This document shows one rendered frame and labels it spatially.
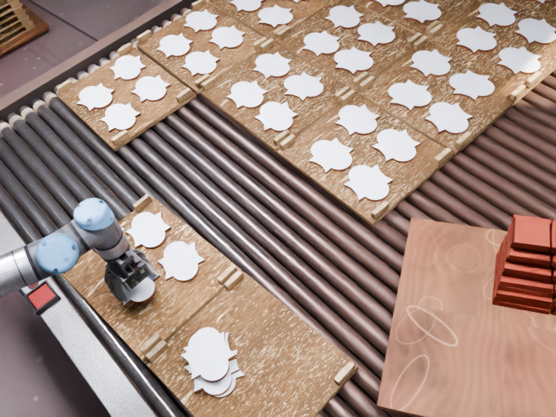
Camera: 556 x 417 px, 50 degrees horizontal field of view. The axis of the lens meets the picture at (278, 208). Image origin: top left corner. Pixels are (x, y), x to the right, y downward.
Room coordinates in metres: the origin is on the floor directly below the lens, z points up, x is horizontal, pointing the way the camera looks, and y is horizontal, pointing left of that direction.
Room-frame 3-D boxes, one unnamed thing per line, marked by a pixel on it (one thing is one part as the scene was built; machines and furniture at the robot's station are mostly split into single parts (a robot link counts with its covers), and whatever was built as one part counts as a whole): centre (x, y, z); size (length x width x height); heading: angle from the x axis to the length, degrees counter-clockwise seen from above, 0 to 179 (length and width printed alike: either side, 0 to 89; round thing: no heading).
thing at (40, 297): (0.95, 0.70, 0.92); 0.06 x 0.06 x 0.01; 32
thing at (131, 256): (0.85, 0.39, 1.14); 0.09 x 0.08 x 0.12; 35
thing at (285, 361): (0.62, 0.15, 0.93); 0.41 x 0.35 x 0.02; 35
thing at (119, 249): (0.86, 0.39, 1.23); 0.08 x 0.08 x 0.05
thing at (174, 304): (0.96, 0.40, 0.93); 0.41 x 0.35 x 0.02; 35
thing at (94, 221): (0.85, 0.40, 1.30); 0.09 x 0.08 x 0.11; 118
